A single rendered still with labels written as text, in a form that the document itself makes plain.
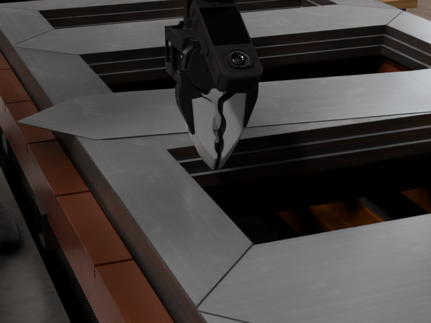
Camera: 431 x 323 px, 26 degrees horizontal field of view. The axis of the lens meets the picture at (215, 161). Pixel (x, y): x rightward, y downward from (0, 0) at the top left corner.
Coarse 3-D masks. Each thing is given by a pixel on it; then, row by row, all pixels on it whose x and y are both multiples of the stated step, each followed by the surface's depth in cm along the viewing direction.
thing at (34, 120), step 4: (28, 116) 121; (32, 116) 121; (36, 116) 121; (20, 120) 119; (24, 120) 119; (28, 120) 119; (32, 120) 119; (36, 120) 119; (40, 120) 119; (28, 124) 118; (32, 124) 118; (36, 124) 118; (40, 124) 118
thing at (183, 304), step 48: (240, 0) 192; (288, 0) 195; (0, 48) 168; (288, 48) 161; (336, 48) 164; (384, 48) 166; (144, 144) 112; (192, 144) 112; (240, 144) 114; (288, 144) 116; (336, 144) 118; (384, 144) 120; (96, 192) 107; (144, 240) 89
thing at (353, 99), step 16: (304, 80) 136; (320, 80) 136; (336, 80) 136; (352, 80) 136; (336, 96) 129; (352, 96) 129; (368, 96) 129; (352, 112) 122; (368, 112) 122; (384, 112) 122; (400, 112) 122
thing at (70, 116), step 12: (48, 108) 124; (60, 108) 124; (72, 108) 124; (84, 108) 124; (48, 120) 119; (60, 120) 119; (72, 120) 119; (84, 120) 119; (60, 132) 115; (72, 132) 115; (84, 132) 115
